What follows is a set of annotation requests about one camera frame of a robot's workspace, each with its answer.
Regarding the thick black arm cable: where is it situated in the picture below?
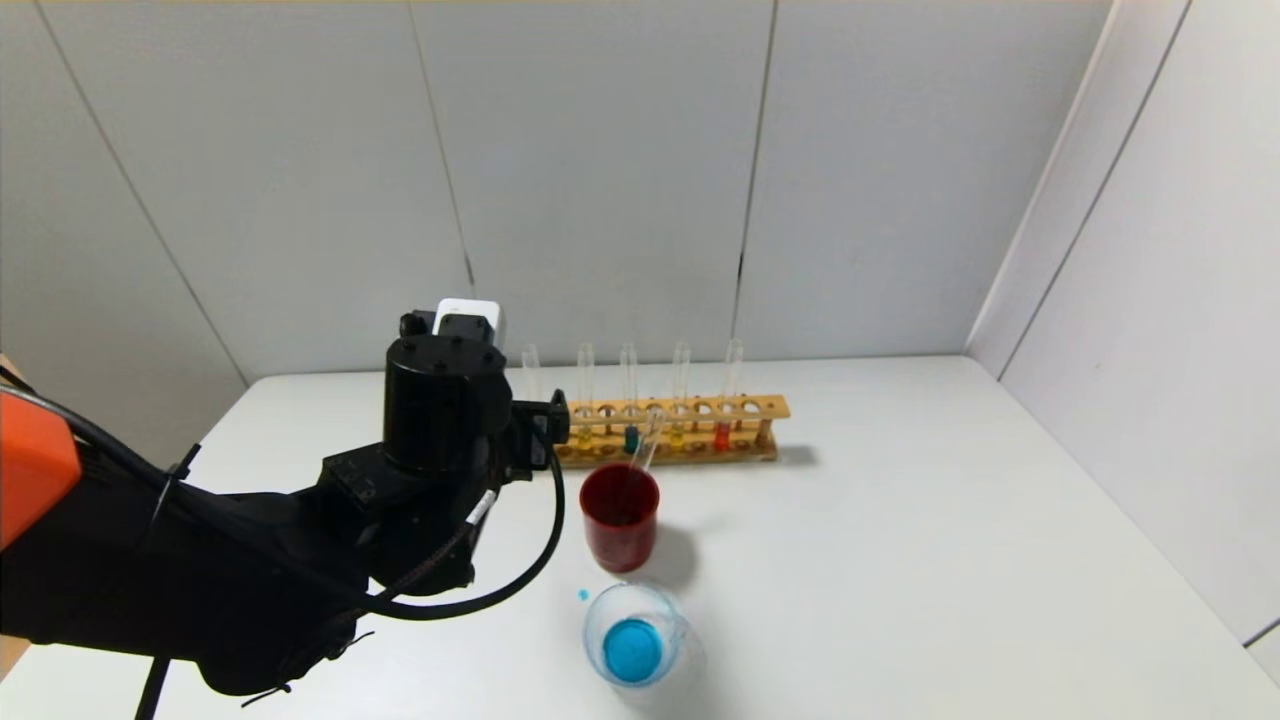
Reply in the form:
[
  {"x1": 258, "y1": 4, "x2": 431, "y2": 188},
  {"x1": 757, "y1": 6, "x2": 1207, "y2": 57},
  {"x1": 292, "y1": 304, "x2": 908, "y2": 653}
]
[{"x1": 0, "y1": 385, "x2": 568, "y2": 622}]

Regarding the glass test tube yellow pigment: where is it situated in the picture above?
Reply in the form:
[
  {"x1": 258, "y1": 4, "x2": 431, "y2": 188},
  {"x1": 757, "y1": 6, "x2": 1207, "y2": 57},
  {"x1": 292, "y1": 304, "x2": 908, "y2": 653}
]
[
  {"x1": 669, "y1": 341, "x2": 692, "y2": 452},
  {"x1": 576, "y1": 343, "x2": 597, "y2": 454}
]

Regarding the red plastic cup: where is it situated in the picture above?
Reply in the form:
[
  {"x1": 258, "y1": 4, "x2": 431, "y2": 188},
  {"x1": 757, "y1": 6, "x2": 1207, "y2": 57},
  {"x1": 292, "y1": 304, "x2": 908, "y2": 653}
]
[{"x1": 579, "y1": 462, "x2": 662, "y2": 575}]

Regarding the glass test tube blue pigment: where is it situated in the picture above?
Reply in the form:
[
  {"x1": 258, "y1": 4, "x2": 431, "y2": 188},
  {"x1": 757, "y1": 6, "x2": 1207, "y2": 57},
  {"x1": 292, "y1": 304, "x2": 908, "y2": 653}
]
[
  {"x1": 619, "y1": 341, "x2": 642, "y2": 456},
  {"x1": 622, "y1": 410, "x2": 668, "y2": 506}
]

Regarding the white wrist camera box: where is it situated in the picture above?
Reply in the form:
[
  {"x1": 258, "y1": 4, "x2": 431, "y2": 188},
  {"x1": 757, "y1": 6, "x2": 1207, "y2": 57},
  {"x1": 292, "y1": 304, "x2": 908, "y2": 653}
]
[{"x1": 432, "y1": 298, "x2": 507, "y2": 347}]

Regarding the wooden test tube rack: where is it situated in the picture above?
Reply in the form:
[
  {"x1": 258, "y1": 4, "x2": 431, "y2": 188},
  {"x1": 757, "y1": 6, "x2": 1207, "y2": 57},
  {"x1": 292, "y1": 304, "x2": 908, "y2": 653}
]
[{"x1": 553, "y1": 395, "x2": 791, "y2": 469}]

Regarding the clear glass beaker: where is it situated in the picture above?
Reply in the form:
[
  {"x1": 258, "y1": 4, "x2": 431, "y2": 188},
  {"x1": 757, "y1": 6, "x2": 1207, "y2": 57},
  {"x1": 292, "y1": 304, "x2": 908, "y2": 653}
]
[{"x1": 583, "y1": 582, "x2": 693, "y2": 689}]

